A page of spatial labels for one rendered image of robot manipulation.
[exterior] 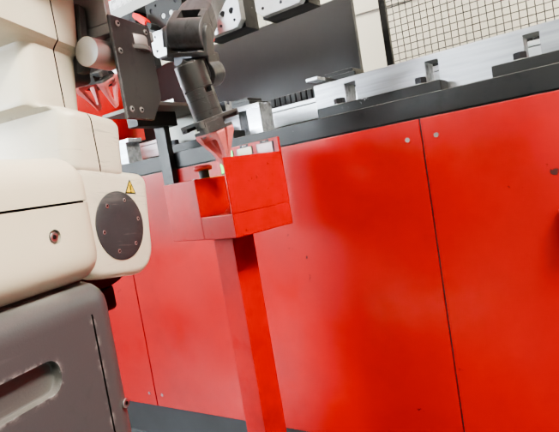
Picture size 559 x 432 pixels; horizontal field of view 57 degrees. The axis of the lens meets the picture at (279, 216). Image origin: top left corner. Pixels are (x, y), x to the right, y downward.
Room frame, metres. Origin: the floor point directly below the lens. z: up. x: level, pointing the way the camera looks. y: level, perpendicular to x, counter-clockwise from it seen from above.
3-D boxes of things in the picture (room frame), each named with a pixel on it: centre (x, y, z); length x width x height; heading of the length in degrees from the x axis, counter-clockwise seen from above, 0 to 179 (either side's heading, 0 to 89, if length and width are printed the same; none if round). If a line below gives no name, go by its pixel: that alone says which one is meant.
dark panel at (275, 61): (2.13, 0.10, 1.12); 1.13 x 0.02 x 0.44; 55
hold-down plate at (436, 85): (1.19, -0.27, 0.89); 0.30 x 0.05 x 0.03; 55
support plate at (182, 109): (1.46, 0.28, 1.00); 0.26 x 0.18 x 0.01; 145
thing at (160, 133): (1.43, 0.30, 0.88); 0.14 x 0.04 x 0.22; 145
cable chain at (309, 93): (1.79, -0.20, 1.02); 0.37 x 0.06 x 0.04; 55
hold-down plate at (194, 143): (1.51, 0.19, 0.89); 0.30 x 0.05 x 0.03; 55
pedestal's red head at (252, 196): (1.06, 0.10, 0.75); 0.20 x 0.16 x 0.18; 47
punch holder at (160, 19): (1.59, 0.22, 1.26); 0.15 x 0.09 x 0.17; 55
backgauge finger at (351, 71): (1.49, -0.22, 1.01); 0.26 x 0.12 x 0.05; 145
